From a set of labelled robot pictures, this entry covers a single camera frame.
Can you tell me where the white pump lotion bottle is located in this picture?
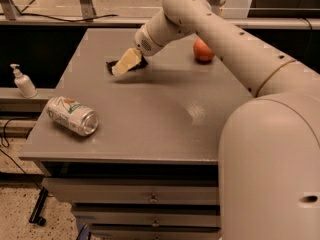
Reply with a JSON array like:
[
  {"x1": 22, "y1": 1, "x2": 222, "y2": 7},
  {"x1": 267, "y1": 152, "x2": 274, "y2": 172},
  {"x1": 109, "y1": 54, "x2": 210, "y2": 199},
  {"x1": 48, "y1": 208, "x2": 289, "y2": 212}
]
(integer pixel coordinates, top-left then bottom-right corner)
[{"x1": 10, "y1": 64, "x2": 37, "y2": 98}]

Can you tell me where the black floor cable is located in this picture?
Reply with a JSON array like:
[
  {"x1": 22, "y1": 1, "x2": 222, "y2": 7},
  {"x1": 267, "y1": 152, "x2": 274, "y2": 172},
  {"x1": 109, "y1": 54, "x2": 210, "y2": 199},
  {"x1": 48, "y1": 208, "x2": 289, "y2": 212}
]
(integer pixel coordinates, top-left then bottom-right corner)
[{"x1": 0, "y1": 117, "x2": 43, "y2": 190}]

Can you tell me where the silver soda can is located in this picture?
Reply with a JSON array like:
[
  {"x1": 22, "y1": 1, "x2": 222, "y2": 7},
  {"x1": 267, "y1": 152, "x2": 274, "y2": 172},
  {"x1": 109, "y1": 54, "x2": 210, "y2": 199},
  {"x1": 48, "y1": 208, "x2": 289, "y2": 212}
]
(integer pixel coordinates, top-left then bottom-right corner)
[{"x1": 46, "y1": 96, "x2": 99, "y2": 136}]

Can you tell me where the black floor bracket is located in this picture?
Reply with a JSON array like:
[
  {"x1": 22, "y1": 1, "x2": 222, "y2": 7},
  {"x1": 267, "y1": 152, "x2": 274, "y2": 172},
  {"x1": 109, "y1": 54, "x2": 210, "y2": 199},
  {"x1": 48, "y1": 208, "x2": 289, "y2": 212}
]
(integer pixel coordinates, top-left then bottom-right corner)
[{"x1": 29, "y1": 188, "x2": 48, "y2": 227}]

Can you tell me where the black cable on rail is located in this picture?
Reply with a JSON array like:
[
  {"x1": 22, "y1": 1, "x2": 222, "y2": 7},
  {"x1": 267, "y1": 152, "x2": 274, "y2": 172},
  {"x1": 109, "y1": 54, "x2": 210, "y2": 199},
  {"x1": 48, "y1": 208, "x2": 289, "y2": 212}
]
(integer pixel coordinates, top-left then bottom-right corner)
[{"x1": 0, "y1": 13, "x2": 119, "y2": 23}]

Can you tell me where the grey drawer cabinet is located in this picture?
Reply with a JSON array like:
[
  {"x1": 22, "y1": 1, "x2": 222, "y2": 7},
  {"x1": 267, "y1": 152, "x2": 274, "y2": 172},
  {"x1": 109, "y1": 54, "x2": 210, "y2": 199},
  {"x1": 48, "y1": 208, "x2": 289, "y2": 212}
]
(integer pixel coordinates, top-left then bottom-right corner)
[{"x1": 21, "y1": 29, "x2": 250, "y2": 240}]

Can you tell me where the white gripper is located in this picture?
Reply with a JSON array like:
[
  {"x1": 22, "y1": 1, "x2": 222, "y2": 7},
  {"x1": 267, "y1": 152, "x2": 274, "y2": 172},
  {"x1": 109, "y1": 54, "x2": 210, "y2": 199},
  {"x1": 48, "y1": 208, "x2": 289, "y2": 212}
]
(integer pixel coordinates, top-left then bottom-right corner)
[{"x1": 112, "y1": 25, "x2": 162, "y2": 76}]

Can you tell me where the red apple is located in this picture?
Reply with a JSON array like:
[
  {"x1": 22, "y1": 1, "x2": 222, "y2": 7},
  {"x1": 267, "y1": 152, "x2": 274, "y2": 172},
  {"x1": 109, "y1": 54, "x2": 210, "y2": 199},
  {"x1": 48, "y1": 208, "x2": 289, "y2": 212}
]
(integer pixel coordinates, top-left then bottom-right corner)
[{"x1": 193, "y1": 38, "x2": 215, "y2": 62}]

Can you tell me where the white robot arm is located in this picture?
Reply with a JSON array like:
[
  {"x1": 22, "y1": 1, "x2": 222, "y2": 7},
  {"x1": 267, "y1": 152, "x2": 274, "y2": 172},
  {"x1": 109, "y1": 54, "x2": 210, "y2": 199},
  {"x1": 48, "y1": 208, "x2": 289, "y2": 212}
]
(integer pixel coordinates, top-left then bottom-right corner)
[{"x1": 112, "y1": 0, "x2": 320, "y2": 240}]

